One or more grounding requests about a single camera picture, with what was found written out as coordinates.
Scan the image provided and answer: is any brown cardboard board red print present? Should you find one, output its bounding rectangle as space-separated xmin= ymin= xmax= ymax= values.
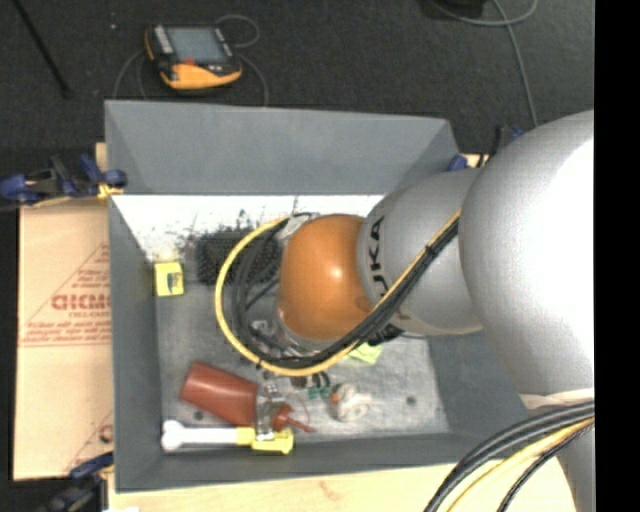
xmin=12 ymin=197 xmax=116 ymax=482

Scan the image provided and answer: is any yellow cube with black print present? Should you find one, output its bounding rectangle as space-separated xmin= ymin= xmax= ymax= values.
xmin=153 ymin=261 xmax=186 ymax=297

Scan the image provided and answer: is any black studded mat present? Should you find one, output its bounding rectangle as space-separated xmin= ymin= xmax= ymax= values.
xmin=193 ymin=233 xmax=284 ymax=287

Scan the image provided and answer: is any yellow plastic piece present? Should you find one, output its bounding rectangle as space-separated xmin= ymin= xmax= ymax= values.
xmin=234 ymin=426 xmax=296 ymax=457

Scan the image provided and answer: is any white toy bone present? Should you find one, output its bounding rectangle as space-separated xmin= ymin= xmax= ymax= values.
xmin=160 ymin=419 xmax=241 ymax=454

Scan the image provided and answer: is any grey metal bin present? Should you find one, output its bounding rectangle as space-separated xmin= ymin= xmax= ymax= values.
xmin=103 ymin=99 xmax=532 ymax=494

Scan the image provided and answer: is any lime green soft piece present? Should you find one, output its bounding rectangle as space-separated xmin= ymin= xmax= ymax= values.
xmin=348 ymin=343 xmax=383 ymax=366

